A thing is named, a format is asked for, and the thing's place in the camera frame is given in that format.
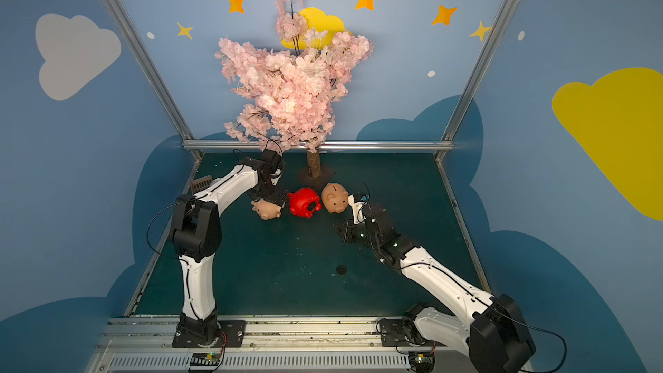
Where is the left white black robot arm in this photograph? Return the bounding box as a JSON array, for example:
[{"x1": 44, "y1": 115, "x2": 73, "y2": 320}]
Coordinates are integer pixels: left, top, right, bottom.
[{"x1": 169, "y1": 150, "x2": 288, "y2": 348}]

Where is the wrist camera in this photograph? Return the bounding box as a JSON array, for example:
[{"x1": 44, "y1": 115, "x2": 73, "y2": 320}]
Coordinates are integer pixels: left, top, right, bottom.
[
  {"x1": 348, "y1": 193, "x2": 369, "y2": 226},
  {"x1": 257, "y1": 149, "x2": 284, "y2": 186}
]

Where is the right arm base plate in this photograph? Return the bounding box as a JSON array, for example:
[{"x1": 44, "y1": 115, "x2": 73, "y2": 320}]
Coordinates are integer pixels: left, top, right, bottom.
[{"x1": 376, "y1": 319, "x2": 443, "y2": 348}]

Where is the aluminium mounting rail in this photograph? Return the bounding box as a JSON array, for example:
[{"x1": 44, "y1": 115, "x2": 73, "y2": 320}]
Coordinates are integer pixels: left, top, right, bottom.
[{"x1": 82, "y1": 315, "x2": 535, "y2": 373}]

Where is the pink cherry blossom tree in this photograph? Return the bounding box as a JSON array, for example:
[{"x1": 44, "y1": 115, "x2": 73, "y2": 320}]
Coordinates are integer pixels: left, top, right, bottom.
[{"x1": 215, "y1": 0, "x2": 374, "y2": 186}]

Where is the pink piggy bank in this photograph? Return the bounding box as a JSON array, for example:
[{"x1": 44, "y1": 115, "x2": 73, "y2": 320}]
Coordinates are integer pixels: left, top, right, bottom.
[
  {"x1": 321, "y1": 183, "x2": 349, "y2": 213},
  {"x1": 251, "y1": 199, "x2": 282, "y2": 220}
]

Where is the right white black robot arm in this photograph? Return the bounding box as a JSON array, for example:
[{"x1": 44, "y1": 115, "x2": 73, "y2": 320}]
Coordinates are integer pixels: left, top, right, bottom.
[{"x1": 334, "y1": 208, "x2": 536, "y2": 372}]

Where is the left controller board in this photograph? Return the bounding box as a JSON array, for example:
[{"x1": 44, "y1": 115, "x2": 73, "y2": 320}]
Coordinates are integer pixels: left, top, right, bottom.
[{"x1": 186, "y1": 352, "x2": 223, "y2": 372}]

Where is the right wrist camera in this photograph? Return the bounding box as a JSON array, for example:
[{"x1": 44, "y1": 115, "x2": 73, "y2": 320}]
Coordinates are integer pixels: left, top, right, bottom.
[{"x1": 348, "y1": 193, "x2": 369, "y2": 226}]

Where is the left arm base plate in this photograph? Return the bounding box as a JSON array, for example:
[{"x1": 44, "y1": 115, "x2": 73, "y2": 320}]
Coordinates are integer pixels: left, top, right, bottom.
[{"x1": 172, "y1": 321, "x2": 246, "y2": 349}]

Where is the brown toy scoop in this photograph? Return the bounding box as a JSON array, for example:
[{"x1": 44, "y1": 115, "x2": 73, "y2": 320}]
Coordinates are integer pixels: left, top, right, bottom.
[{"x1": 190, "y1": 175, "x2": 212, "y2": 194}]

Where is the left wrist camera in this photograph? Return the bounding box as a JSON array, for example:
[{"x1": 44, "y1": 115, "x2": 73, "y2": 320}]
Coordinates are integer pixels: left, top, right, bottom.
[{"x1": 257, "y1": 149, "x2": 284, "y2": 186}]

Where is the right controller board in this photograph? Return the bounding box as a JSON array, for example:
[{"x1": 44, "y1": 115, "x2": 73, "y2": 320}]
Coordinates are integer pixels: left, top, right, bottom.
[{"x1": 407, "y1": 352, "x2": 435, "y2": 373}]

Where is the red piggy bank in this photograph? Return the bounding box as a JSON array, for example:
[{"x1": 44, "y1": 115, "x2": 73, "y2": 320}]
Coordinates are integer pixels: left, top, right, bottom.
[{"x1": 288, "y1": 188, "x2": 322, "y2": 219}]

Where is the controller board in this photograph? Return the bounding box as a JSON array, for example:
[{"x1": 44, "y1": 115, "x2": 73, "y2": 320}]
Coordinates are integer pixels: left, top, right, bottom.
[
  {"x1": 186, "y1": 352, "x2": 223, "y2": 372},
  {"x1": 407, "y1": 352, "x2": 435, "y2": 373}
]

